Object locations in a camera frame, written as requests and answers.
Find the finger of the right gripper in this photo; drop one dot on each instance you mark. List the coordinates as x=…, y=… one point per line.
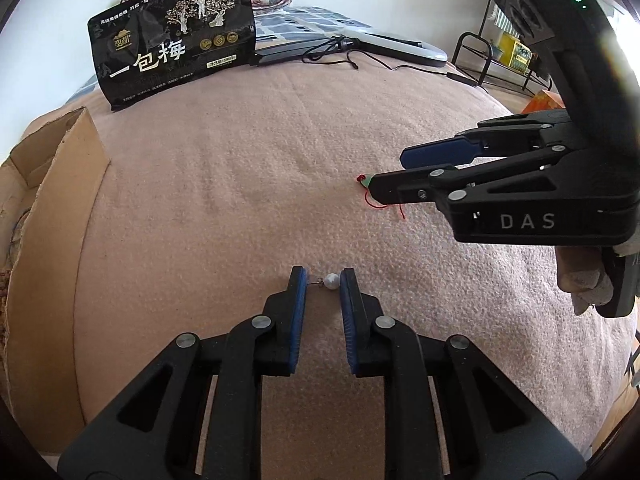
x=546, y=177
x=497, y=137

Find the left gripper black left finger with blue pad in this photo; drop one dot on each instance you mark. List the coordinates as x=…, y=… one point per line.
x=195, y=411

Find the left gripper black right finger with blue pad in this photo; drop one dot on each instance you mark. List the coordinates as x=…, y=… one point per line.
x=449, y=412

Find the single white pearl pendant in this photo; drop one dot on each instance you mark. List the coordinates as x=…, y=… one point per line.
x=330, y=281

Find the gloved hand holding gripper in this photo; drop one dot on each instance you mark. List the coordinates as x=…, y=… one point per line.
x=581, y=272

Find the orange covered stool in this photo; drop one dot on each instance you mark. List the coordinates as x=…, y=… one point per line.
x=544, y=100

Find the yellow box on rack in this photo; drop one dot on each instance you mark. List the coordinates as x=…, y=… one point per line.
x=514, y=54

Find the black clothes rack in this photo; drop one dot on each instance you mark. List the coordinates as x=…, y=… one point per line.
x=494, y=54

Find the striped hanging cloth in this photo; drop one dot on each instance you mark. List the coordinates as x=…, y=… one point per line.
x=502, y=22

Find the black folded tripod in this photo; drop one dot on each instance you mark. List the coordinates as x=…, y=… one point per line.
x=298, y=50

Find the pink blanket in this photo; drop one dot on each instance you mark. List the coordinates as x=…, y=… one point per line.
x=217, y=188

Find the brown cardboard box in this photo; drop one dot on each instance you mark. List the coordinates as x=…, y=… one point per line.
x=49, y=184

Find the black snack bag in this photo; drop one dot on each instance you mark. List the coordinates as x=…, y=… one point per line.
x=142, y=47

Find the white ring light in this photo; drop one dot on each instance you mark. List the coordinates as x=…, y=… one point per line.
x=408, y=50

